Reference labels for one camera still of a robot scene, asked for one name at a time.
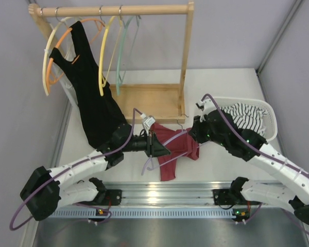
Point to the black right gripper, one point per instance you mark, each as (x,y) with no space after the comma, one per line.
(195,131)

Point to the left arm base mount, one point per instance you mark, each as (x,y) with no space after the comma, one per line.
(113,197)

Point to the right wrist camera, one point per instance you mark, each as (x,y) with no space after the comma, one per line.
(206,106)

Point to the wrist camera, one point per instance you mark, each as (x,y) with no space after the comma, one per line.
(206,106)
(147,122)

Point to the cream hanger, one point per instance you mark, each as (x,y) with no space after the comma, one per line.
(51,76)

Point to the black white striped garment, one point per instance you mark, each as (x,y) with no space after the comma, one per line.
(247,116)

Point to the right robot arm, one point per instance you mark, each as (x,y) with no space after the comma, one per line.
(254,149)

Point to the wooden clothes rack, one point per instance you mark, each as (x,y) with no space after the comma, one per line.
(156,92)

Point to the white perforated plastic basket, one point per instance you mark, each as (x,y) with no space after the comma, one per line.
(269,120)

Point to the purple hanger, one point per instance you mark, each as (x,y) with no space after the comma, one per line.
(170,146)

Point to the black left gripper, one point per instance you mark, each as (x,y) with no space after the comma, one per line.
(151,144)

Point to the slotted cable duct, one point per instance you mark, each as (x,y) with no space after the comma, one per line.
(144,213)

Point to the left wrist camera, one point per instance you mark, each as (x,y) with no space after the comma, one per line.
(147,122)

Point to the green hanger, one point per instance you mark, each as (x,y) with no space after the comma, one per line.
(119,79)

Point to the yellow hanger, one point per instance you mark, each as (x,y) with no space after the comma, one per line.
(101,81)

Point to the aluminium mounting rail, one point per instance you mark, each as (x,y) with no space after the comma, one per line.
(186,193)

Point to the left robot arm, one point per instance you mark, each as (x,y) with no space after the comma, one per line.
(50,189)

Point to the red tank top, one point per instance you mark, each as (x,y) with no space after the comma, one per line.
(180,149)

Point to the black tank top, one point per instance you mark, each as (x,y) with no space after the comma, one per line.
(100,115)

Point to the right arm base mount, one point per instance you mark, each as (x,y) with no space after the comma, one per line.
(242,210)

